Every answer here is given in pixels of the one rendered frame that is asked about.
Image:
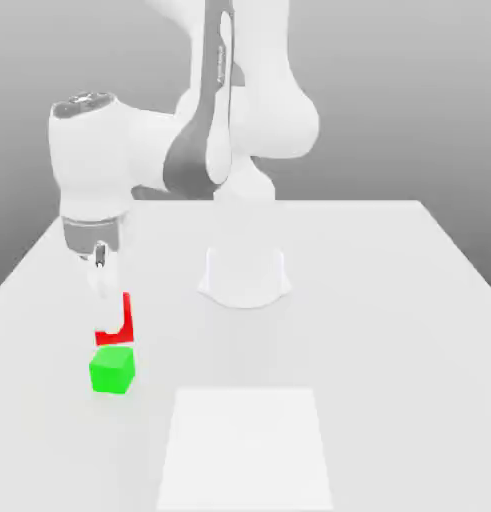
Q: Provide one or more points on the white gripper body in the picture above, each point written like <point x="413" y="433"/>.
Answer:
<point x="105" y="286"/>

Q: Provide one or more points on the small red cube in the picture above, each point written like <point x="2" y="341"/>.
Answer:
<point x="127" y="326"/>

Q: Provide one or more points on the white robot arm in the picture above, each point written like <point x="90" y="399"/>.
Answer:
<point x="213" y="120"/>

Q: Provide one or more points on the small green cube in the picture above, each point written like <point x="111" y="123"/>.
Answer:
<point x="111" y="370"/>

